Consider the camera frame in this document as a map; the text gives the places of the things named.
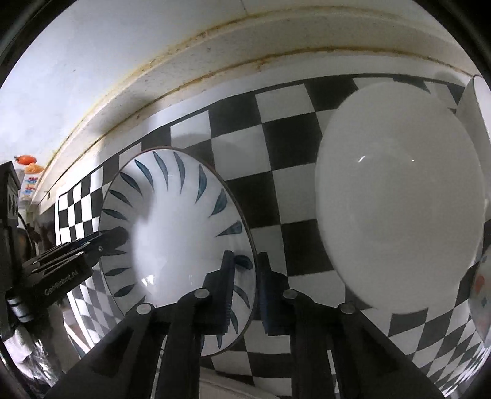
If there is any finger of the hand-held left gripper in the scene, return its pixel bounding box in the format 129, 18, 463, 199
22, 246, 101, 277
57, 226, 130, 257

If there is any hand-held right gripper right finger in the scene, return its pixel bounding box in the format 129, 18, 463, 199
258, 252, 440, 399

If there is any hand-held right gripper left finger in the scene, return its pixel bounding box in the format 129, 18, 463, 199
50, 250, 235, 399

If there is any blue leaf pattern plate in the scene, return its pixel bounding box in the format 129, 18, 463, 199
99, 148, 258, 357

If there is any large white plate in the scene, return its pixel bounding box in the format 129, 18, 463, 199
315, 81, 486, 313

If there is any floral bowl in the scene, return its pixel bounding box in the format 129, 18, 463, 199
467, 253, 491, 348

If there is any white bowl with black rim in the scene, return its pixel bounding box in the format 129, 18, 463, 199
456, 75, 491, 154

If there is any clear plastic bag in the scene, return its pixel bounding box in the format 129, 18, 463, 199
4, 326, 72, 390

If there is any colourful printed package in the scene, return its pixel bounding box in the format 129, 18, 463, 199
21, 174, 41, 202

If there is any black and white checkered mat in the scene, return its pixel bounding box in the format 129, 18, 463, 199
56, 75, 491, 399

